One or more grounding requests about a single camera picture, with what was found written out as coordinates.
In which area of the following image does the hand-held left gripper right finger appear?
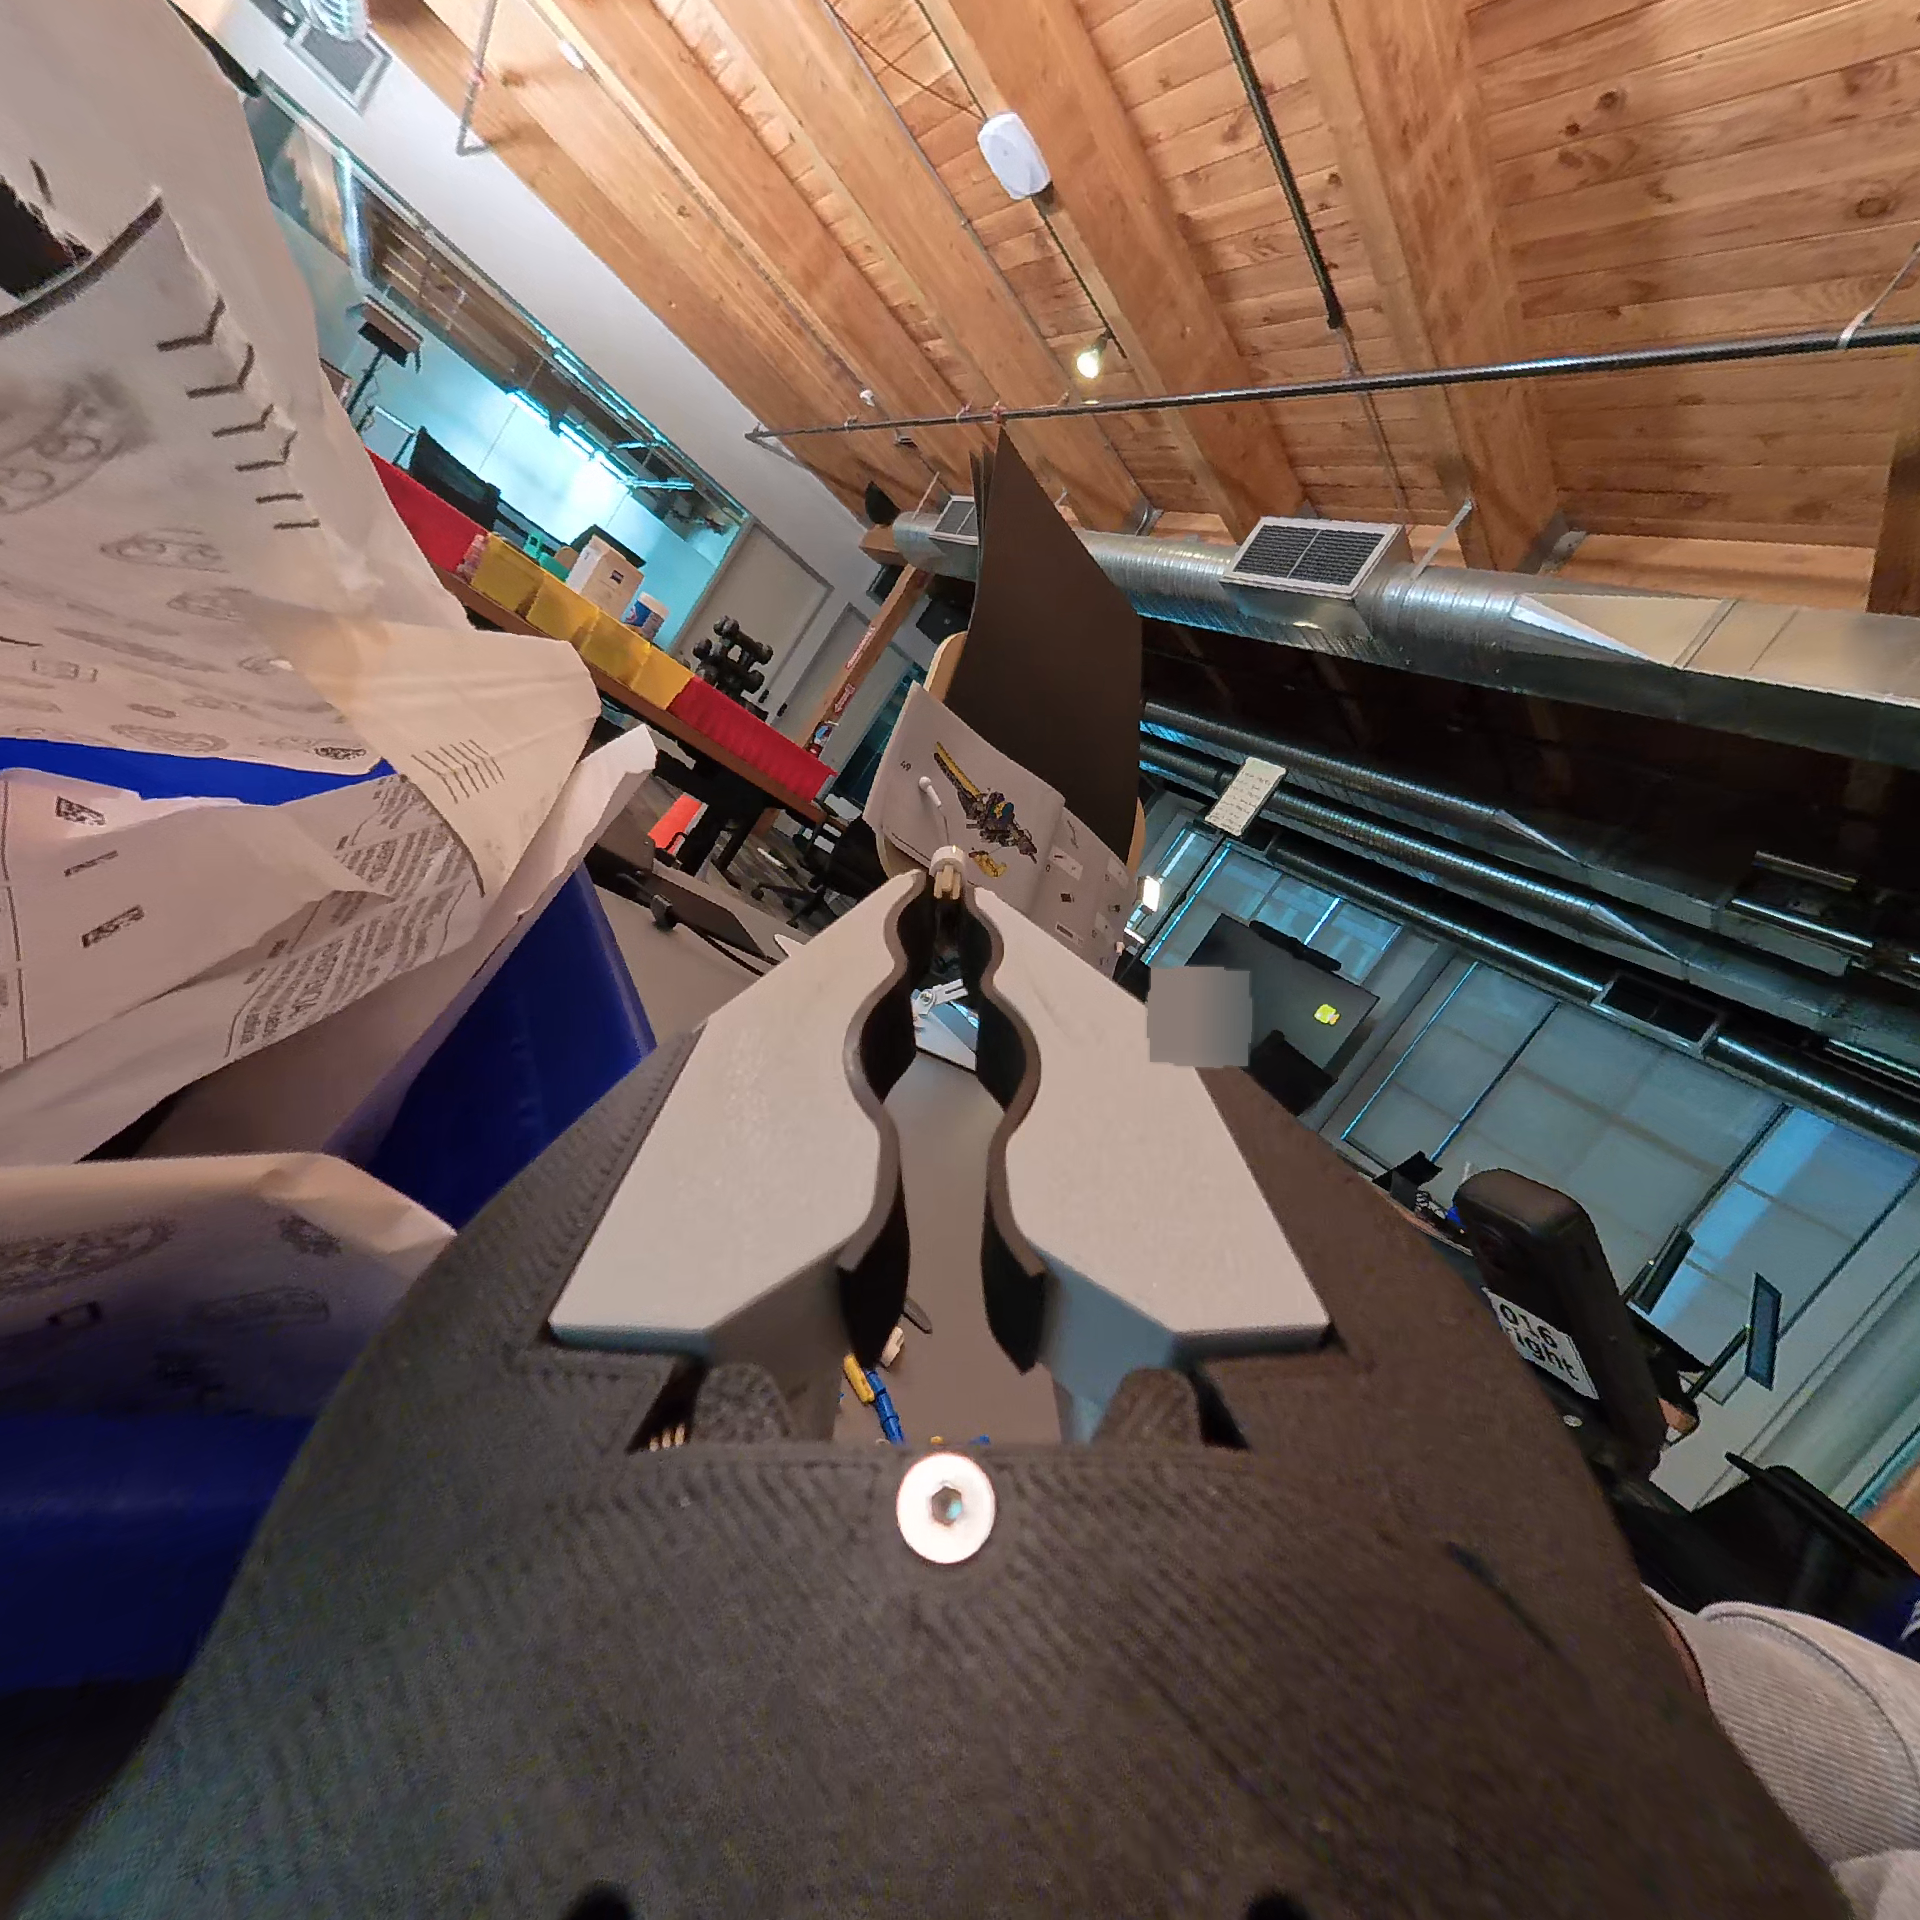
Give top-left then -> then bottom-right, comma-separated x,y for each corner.
969,886 -> 1335,1448

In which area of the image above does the silver ventilation duct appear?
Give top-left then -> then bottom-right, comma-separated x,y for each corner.
893,502 -> 1920,769

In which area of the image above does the black office chair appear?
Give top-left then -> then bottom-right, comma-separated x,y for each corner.
1612,1447 -> 1920,1629

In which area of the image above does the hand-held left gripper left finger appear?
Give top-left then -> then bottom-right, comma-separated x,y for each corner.
549,870 -> 928,1367

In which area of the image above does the black weight rack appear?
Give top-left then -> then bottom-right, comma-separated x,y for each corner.
686,614 -> 786,718

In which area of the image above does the person's right forearm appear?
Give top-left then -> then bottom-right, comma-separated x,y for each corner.
1651,1590 -> 1920,1864

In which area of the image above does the large black screen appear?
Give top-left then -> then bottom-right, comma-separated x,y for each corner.
1182,913 -> 1382,1116

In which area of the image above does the blue plastic bin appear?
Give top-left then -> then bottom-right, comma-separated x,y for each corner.
0,729 -> 661,1692

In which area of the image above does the black flat panel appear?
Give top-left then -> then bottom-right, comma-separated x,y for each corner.
969,432 -> 1152,889

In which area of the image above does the white duct grille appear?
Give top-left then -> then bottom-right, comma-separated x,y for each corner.
1224,517 -> 1406,591

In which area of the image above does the black ceiling pipe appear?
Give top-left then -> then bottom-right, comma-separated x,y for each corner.
746,317 -> 1920,445

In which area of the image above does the pile of white paper bags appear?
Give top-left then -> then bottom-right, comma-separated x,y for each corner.
0,0 -> 667,1415

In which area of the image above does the pile of loose lego pieces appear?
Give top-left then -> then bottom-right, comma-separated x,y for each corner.
844,1314 -> 1000,1448

